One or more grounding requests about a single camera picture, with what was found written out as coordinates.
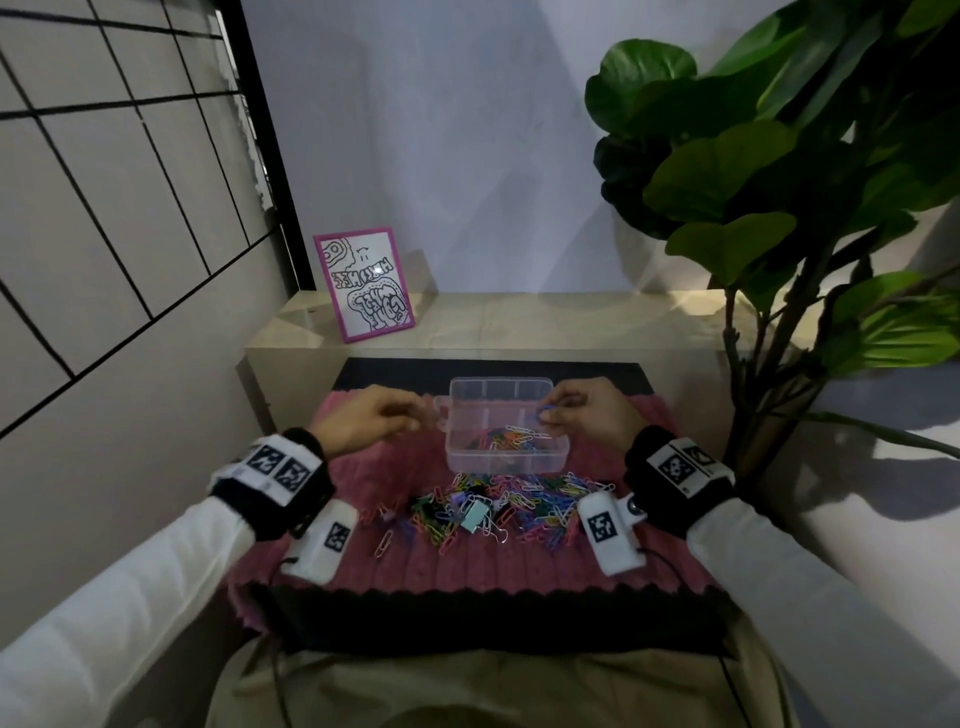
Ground black right wristband with markers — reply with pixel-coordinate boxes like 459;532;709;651
623;425;736;538

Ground green leafy plant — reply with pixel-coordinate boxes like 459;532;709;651
584;0;960;481

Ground person's right forearm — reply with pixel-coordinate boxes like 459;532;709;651
686;496;960;728

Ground person's olive trousers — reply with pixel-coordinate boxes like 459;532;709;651
206;637;796;728

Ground person's right hand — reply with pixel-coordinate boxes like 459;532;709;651
538;377;650;455

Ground beige wooden shelf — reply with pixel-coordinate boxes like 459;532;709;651
243;290;759;451

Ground black left wristband with markers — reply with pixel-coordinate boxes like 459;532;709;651
208;427;335;543

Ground transparent storage box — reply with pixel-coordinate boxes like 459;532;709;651
433;376;575;475

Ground person's left forearm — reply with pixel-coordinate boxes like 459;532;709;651
0;496;256;728

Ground pink ribbed mat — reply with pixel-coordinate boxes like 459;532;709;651
224;389;714;624

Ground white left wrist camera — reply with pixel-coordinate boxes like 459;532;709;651
279;498;360;586

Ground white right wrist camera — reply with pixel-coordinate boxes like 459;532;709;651
575;491;648;577

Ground pink framed drawing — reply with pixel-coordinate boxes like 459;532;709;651
313;226;417;344

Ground pile of colourful paper clips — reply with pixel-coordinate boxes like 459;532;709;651
464;425;560;455
371;472;620;560

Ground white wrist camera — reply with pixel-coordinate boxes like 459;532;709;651
575;491;648;577
279;498;360;586

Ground person's left hand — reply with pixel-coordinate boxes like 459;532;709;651
308;384;423;459

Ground black wristband with markers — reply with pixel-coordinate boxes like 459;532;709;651
623;425;736;538
208;427;335;543

